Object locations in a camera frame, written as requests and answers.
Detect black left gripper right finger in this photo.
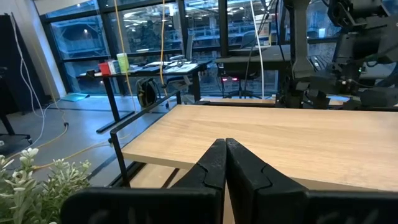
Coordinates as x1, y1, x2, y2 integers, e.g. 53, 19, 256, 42
226, 138, 398, 224

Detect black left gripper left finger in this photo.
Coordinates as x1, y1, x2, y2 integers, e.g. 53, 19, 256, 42
60, 138, 227, 224

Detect dark backpack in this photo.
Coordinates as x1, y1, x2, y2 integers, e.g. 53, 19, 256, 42
136, 77, 159, 108

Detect office desk with light top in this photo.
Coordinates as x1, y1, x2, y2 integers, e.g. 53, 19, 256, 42
79, 60, 213, 134

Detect black desk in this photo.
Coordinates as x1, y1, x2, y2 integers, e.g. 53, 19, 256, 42
214, 44, 292, 72

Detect green canister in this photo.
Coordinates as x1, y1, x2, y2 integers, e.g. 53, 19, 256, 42
116, 52, 131, 74

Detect pale blue box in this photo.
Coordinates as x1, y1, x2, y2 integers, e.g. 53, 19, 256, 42
108, 59, 121, 75

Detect potted green plant white blossoms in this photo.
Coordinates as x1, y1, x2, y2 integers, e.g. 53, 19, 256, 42
0, 147, 93, 224

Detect red box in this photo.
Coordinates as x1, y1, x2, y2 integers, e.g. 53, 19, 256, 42
98, 62, 112, 77

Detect teal floor mat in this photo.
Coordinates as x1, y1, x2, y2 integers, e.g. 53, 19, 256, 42
60, 92, 91, 103

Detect black cabinet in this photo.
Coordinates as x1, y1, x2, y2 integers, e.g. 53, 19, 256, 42
0, 14, 34, 154

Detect white hanging cable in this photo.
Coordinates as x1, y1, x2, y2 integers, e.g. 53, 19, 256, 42
249, 0, 266, 100
10, 12, 47, 149

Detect yellow hanging cable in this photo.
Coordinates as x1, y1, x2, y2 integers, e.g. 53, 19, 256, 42
159, 0, 171, 109
113, 0, 137, 113

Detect black rig frame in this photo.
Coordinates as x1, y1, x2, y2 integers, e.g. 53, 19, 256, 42
281, 0, 313, 109

